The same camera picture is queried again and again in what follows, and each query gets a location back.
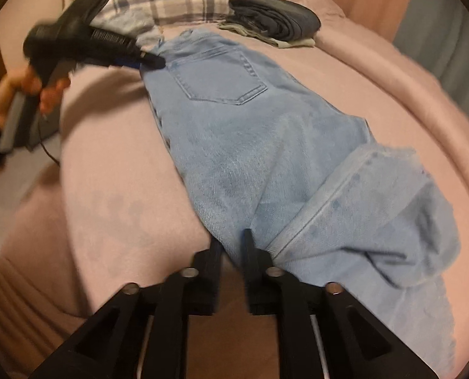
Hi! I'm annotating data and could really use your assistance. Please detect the pile of dark clothes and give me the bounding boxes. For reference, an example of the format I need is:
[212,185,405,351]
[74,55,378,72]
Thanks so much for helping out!
[218,21,316,50]

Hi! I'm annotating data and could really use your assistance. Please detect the thin black cable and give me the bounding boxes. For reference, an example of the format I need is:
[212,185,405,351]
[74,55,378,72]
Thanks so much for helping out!
[38,114,62,165]

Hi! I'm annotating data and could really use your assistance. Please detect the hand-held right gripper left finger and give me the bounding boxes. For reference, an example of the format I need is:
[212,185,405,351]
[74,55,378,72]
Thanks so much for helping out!
[29,240,224,379]

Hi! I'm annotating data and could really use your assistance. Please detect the grey plaid pillow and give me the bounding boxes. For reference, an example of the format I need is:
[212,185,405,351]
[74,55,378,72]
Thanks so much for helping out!
[90,0,236,48]

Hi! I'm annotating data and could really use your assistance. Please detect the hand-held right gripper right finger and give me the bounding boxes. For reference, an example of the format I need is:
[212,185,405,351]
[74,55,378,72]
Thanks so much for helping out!
[242,228,439,379]

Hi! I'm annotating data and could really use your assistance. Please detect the light blue denim pants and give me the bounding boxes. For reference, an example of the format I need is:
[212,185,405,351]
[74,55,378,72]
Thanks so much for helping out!
[142,28,462,379]

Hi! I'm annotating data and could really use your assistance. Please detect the dark blue folded pants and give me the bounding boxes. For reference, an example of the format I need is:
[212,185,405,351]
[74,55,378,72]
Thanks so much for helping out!
[229,0,323,43]

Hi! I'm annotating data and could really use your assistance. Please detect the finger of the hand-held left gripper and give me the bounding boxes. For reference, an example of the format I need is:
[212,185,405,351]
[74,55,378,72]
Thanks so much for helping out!
[114,51,166,70]

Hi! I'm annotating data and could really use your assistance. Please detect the person's left hand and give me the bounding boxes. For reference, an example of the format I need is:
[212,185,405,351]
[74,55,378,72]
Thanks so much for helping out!
[0,65,72,121]

